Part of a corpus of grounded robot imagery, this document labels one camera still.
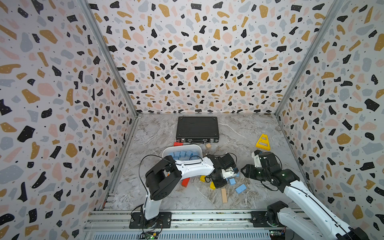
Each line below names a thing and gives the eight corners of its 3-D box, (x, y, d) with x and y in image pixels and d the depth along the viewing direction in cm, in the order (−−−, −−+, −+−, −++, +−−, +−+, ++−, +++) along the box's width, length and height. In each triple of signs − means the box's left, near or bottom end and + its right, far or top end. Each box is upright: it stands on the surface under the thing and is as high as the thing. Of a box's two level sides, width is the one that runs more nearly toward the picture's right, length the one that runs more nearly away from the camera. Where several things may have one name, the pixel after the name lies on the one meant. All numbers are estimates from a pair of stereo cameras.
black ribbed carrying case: (176, 144, 106) (175, 138, 100) (179, 121, 120) (178, 115, 114) (218, 144, 106) (219, 139, 100) (216, 122, 120) (217, 116, 114)
